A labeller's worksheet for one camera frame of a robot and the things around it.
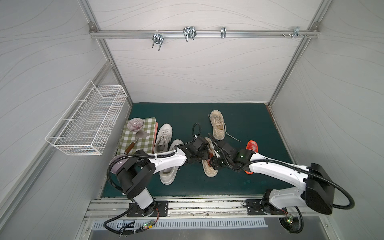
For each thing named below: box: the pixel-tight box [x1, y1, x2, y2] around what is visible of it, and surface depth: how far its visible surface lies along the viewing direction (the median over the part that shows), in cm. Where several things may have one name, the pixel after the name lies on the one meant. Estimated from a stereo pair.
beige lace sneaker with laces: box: [208, 110, 241, 142], surface depth 103 cm
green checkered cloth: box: [116, 117, 157, 156], surface depth 101 cm
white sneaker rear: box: [155, 123, 173, 154], surface depth 92 cm
